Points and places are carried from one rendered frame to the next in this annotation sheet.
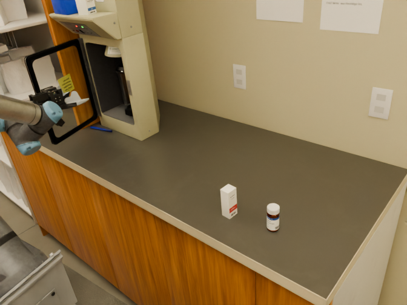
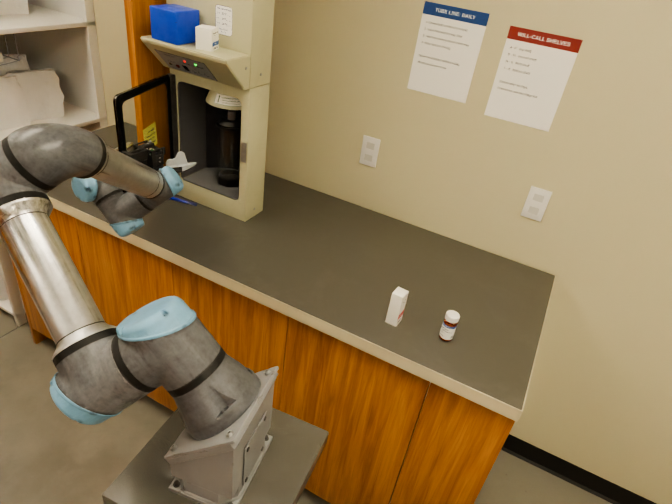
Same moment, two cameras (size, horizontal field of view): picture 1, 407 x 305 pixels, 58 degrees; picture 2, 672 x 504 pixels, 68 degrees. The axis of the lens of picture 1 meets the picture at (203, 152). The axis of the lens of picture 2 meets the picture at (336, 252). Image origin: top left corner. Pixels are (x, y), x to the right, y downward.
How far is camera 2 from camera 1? 0.52 m
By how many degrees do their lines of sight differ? 18
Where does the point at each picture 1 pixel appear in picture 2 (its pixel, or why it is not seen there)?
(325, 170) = (475, 272)
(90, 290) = not seen: hidden behind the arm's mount
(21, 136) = (123, 211)
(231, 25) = (371, 89)
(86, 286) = not seen: hidden behind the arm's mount
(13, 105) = (141, 172)
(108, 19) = (241, 62)
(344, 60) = (505, 152)
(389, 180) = (540, 286)
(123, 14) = (256, 57)
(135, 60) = (257, 117)
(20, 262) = (245, 383)
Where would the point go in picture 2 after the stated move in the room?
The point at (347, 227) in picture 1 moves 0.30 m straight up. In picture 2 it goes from (517, 336) to (555, 249)
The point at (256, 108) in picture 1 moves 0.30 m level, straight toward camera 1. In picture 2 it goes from (384, 191) to (401, 231)
